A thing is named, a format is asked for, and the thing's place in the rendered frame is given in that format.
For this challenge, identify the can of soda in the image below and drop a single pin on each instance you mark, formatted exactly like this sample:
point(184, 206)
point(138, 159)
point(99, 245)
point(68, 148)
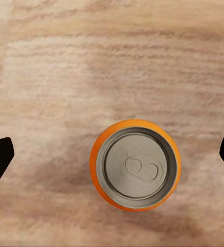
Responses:
point(135, 165)

